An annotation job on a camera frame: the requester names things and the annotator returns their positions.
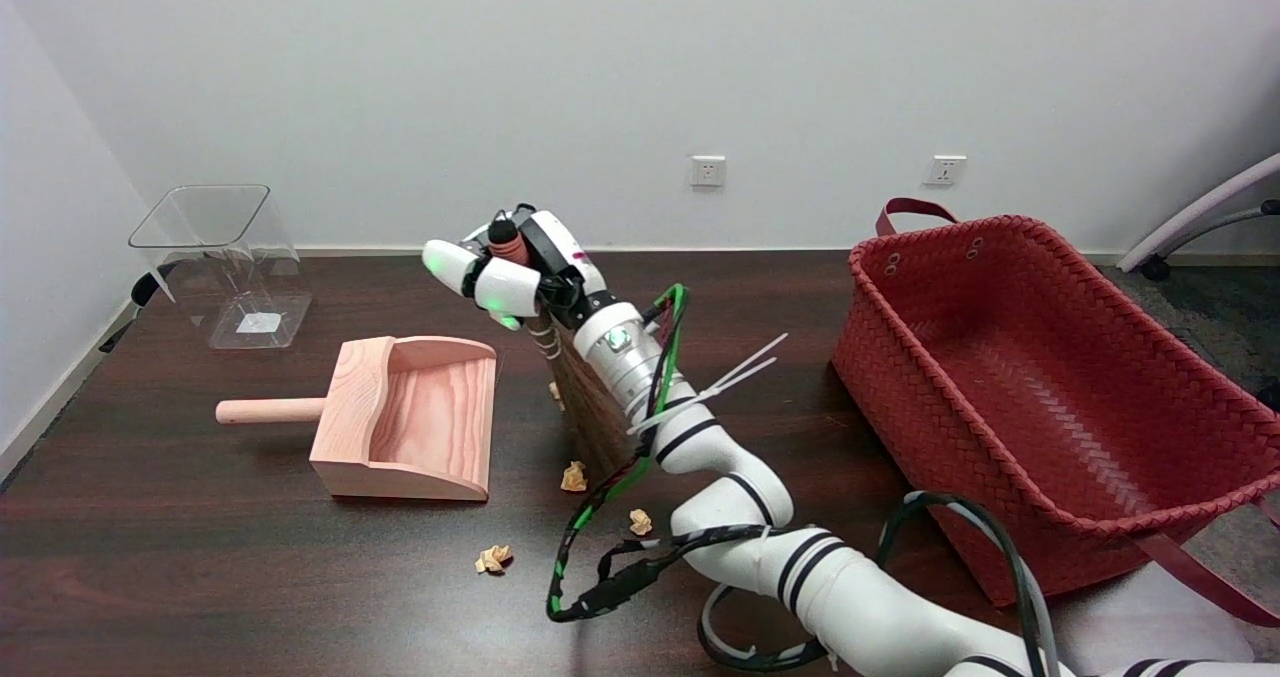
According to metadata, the pink wooden dustpan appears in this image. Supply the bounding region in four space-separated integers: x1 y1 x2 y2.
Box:
215 335 498 503

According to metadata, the brown straw hand broom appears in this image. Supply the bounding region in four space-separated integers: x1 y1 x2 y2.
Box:
487 212 641 486

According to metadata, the clear plastic container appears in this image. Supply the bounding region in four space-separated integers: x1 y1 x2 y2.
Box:
128 184 313 350

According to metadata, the black grey cable loop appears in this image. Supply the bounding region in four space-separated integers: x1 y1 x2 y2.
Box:
878 491 1063 677

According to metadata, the black white hose loop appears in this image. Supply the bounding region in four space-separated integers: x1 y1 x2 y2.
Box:
697 585 833 671

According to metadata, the green black cable bundle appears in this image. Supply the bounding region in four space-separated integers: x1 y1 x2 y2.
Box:
545 284 771 623

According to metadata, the black table clamp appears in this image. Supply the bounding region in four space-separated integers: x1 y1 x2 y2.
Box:
98 260 183 354

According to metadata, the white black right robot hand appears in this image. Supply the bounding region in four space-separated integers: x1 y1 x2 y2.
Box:
422 204 621 333

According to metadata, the white zip tie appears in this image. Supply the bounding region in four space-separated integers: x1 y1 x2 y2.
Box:
700 333 789 393
628 357 779 436

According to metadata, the red woven basket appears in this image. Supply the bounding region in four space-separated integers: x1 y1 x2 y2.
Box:
832 197 1280 628

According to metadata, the office chair base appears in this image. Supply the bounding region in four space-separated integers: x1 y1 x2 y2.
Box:
1118 152 1280 280

